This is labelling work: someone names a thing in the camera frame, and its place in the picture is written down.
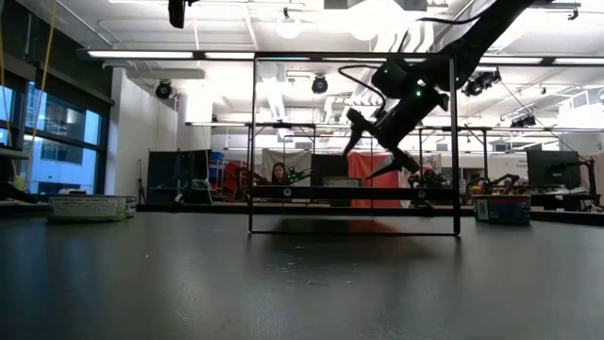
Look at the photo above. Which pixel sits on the black computer monitor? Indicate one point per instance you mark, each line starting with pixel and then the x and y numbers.
pixel 552 170

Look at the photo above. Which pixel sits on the blue box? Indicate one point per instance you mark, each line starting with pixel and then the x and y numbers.
pixel 505 212

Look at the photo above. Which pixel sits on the orange curtain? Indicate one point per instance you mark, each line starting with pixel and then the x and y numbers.
pixel 361 165

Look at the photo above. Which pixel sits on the white hanging banner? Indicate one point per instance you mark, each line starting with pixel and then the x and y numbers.
pixel 299 157

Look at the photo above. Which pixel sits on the blue storage bin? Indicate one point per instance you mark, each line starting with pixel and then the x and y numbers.
pixel 217 163

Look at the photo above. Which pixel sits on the black ceiling camera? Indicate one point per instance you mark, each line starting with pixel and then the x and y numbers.
pixel 479 84
pixel 523 121
pixel 319 85
pixel 163 90

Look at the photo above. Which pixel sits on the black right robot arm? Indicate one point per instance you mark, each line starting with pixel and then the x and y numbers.
pixel 481 33

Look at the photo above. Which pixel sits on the black panel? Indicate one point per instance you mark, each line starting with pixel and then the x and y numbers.
pixel 328 165

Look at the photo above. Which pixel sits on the red background object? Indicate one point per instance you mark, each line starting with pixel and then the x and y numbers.
pixel 233 177

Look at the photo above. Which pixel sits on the thin tripod stand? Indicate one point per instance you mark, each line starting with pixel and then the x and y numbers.
pixel 140 189

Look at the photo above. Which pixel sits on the large glass window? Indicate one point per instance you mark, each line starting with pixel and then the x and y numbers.
pixel 61 160

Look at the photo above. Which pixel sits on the black background rig frame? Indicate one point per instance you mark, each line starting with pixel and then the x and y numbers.
pixel 283 125

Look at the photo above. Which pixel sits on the black frame wooden board shelf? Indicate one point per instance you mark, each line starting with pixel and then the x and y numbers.
pixel 307 192

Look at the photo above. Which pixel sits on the round ceiling lamp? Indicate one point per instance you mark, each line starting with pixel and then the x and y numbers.
pixel 289 28

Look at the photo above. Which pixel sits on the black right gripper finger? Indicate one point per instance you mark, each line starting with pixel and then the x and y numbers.
pixel 401 163
pixel 359 126

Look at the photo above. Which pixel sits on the person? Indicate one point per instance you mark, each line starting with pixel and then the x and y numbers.
pixel 279 172

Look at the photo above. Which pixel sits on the patterned white cloth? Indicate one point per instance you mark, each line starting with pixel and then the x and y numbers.
pixel 430 163

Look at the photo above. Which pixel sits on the ceiling light strip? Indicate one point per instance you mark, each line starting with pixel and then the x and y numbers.
pixel 512 60
pixel 141 54
pixel 229 56
pixel 578 61

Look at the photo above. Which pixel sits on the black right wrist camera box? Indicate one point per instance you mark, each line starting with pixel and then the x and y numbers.
pixel 391 78

